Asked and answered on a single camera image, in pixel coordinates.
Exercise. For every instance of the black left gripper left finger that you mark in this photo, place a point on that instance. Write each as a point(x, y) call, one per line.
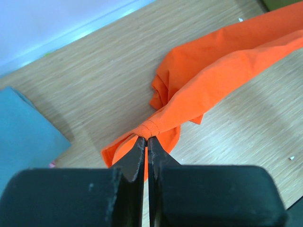
point(77, 197)

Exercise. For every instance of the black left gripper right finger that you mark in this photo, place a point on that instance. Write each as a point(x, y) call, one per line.
point(210, 195)

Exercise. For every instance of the orange t-shirt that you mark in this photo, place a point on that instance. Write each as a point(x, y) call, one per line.
point(195, 76)

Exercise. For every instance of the grey-blue folded t-shirt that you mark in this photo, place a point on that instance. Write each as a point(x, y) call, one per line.
point(27, 138)

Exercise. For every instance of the aluminium frame rail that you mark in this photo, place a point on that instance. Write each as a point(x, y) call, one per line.
point(31, 29)

